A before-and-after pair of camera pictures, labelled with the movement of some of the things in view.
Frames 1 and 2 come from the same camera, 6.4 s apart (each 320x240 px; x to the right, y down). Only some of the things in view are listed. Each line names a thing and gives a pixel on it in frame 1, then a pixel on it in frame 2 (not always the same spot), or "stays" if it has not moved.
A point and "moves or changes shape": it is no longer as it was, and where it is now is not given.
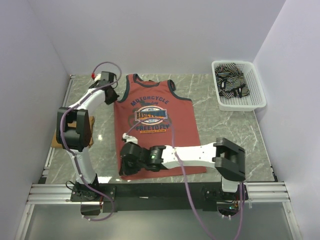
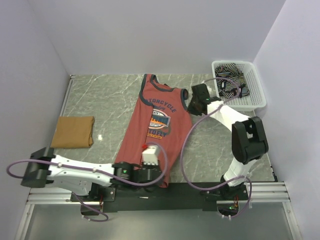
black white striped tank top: (231, 81) stays
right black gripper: (126, 171) to (191, 110)
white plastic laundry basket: (237, 86) stays
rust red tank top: (156, 114) moves or changes shape
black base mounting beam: (160, 196) stays
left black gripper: (115, 96) to (153, 166)
